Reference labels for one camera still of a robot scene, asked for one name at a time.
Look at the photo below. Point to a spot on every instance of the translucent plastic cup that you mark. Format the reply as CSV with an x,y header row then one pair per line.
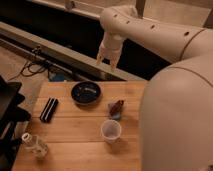
x,y
111,131

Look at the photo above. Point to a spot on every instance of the clear plastic bottle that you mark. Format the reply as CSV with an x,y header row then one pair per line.
x,y
34,144

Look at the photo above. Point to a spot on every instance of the metal frame rail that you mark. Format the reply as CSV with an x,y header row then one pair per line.
x,y
66,55

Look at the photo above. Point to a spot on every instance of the black rectangular case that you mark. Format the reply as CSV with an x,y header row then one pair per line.
x,y
48,110

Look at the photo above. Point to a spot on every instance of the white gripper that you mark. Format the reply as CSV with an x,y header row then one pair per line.
x,y
110,48

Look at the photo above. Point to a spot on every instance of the dark round bowl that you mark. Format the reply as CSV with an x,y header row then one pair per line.
x,y
86,92

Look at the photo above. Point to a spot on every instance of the blue floor object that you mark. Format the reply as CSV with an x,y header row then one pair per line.
x,y
57,77

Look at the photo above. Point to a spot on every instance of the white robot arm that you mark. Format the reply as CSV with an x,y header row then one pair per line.
x,y
176,111

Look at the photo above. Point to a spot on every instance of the black chair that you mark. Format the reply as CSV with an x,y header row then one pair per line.
x,y
10,115

